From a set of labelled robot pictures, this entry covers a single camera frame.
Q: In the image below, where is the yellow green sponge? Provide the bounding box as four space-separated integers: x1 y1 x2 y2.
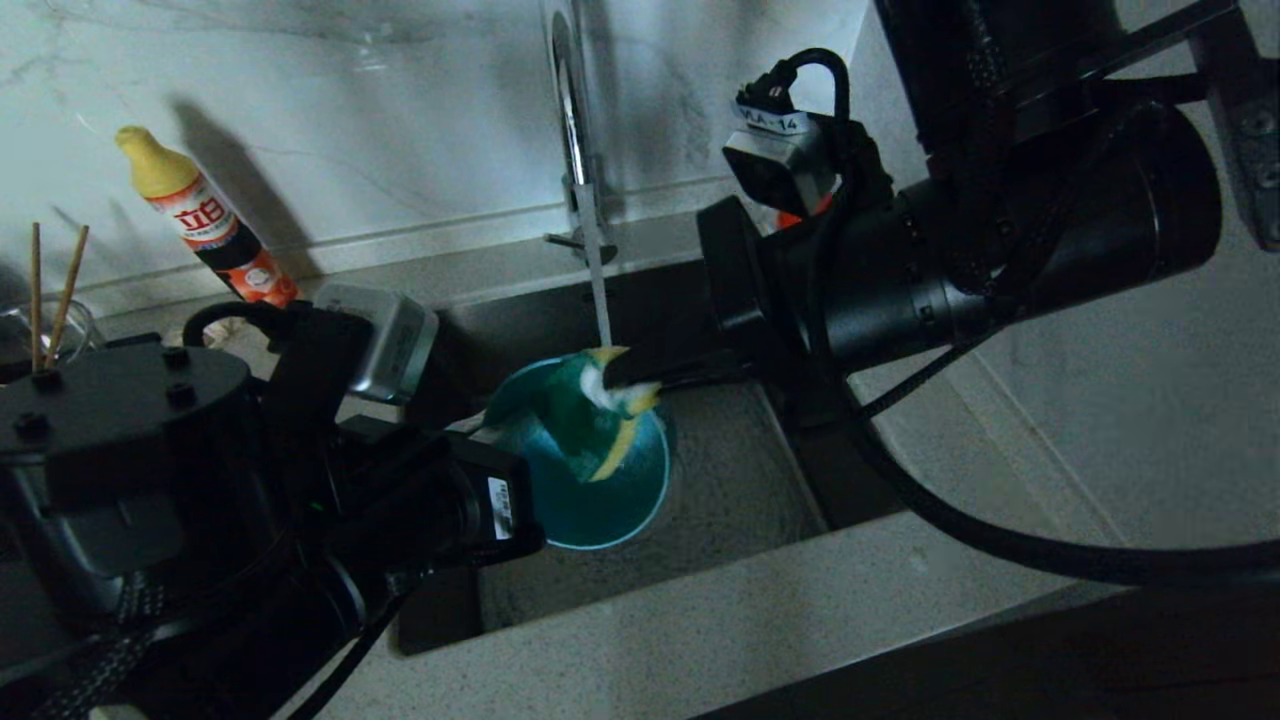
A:
540 345 663 484

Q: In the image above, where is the teal plastic bowl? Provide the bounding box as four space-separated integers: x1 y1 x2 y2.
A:
483 350 673 551

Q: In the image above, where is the orange dish soap bottle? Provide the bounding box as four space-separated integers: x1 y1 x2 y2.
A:
114 126 299 307

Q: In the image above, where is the wooden chopstick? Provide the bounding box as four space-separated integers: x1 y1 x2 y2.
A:
45 225 91 369
30 222 43 373

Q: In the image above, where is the stainless steel sink basin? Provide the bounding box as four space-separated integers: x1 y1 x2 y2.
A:
398 250 906 656

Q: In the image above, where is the chrome sink faucet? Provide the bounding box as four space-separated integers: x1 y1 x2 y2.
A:
543 0 618 269

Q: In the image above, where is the orange-red toy tomato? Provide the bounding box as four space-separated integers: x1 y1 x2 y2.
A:
775 195 836 231

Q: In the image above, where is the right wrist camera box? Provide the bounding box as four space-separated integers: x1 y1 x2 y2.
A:
722 100 841 216

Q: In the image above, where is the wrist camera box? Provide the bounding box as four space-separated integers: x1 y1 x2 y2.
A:
313 283 441 404
722 100 841 216

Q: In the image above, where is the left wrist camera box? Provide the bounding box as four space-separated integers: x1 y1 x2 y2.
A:
313 283 441 404

